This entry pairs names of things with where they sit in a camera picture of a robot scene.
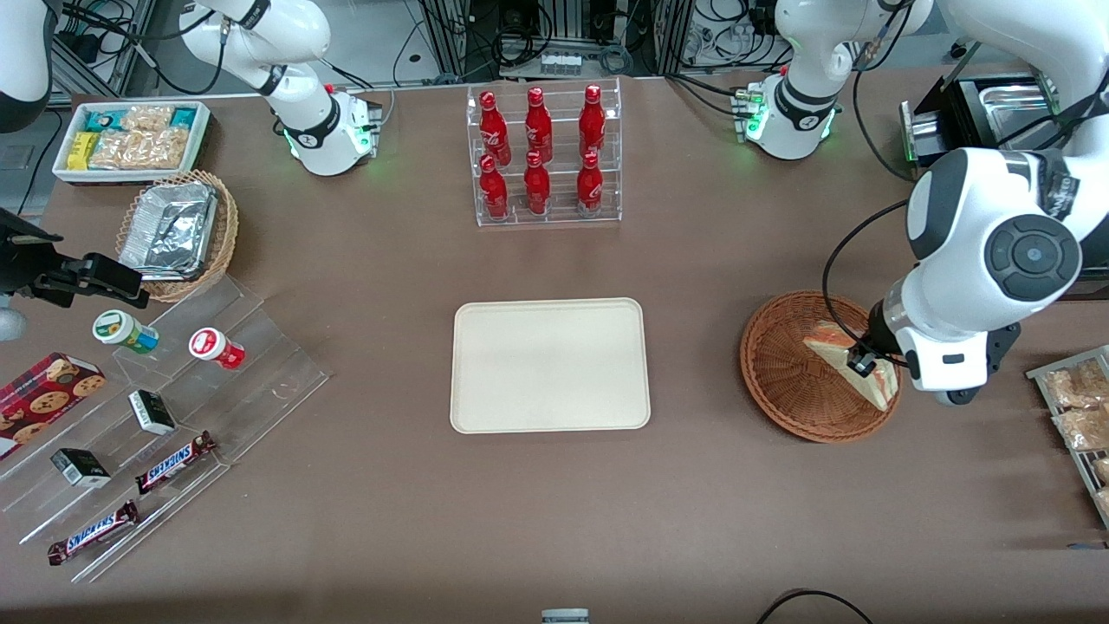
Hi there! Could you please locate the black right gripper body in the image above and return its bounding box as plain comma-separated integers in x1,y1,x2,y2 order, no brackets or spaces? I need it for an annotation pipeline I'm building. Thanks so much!
0,208,63,300

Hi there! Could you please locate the clear bag of crackers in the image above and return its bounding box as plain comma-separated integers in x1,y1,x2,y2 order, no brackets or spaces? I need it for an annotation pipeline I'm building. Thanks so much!
121,105,176,133
89,128,189,171

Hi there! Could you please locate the red cookie box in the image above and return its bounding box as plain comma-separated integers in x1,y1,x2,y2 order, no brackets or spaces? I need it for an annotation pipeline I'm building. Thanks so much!
0,352,107,461

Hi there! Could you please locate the small black box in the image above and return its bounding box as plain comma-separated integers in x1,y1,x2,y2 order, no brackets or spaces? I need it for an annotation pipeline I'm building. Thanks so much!
49,447,113,489
127,389,178,436

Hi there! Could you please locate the white snack bin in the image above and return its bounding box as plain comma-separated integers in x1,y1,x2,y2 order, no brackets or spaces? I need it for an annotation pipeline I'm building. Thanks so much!
52,100,213,185

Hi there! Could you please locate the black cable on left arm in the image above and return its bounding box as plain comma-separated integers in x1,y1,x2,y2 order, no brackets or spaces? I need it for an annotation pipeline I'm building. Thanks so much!
820,199,911,352

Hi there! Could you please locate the clear acrylic stepped display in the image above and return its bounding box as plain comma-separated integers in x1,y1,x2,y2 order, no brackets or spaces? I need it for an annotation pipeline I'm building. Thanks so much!
0,275,332,584

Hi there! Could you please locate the clear acrylic bottle rack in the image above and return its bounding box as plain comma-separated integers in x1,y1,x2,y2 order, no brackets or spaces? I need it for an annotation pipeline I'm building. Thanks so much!
466,77,623,228

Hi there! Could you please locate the black cable at table edge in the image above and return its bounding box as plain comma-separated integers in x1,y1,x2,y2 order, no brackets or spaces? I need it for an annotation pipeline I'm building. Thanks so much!
756,588,874,624

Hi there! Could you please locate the triangular sandwich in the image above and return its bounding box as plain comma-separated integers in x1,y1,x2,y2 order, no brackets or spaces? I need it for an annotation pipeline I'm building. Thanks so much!
803,321,898,413

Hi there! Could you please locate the aluminium foil container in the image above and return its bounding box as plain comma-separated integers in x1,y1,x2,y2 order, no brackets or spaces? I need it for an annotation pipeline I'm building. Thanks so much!
119,181,218,281

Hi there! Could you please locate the green lidded cup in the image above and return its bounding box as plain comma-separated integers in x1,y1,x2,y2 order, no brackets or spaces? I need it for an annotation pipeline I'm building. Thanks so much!
92,309,160,355

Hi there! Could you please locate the black food warmer cabinet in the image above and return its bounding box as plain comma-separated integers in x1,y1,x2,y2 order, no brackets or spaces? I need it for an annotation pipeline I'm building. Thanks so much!
940,74,1109,174

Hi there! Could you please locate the grey wire bread rack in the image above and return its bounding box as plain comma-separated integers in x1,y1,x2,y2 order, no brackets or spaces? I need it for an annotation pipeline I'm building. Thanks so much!
1026,344,1109,530

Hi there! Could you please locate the tan wicker basket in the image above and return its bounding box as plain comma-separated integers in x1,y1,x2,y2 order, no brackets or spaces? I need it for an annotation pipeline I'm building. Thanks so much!
114,170,240,303

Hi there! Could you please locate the red lidded cup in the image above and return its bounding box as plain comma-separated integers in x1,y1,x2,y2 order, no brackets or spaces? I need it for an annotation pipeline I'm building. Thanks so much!
188,327,246,371

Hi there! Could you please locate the round brown wicker basket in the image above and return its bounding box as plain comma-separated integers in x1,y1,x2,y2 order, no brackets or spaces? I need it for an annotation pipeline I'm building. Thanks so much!
739,290,902,445

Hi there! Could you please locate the beige rectangular serving tray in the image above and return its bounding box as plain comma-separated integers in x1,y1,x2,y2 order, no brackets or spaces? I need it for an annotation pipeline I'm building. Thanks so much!
450,297,652,434

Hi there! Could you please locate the silver metal box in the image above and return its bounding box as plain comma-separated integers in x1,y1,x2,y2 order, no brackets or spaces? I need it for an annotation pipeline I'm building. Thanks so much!
899,100,945,167

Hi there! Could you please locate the steel pan in warmer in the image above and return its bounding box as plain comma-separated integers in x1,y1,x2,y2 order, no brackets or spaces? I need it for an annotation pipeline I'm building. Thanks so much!
972,81,1056,146

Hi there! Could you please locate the red cola bottle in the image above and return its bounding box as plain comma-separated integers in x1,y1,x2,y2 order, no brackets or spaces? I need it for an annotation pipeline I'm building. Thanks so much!
579,84,606,161
524,87,554,164
479,90,512,167
479,154,510,220
523,151,552,217
577,151,605,215

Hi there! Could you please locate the snickers chocolate bar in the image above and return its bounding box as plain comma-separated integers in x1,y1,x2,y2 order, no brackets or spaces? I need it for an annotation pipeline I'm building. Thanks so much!
47,500,140,567
134,431,217,496

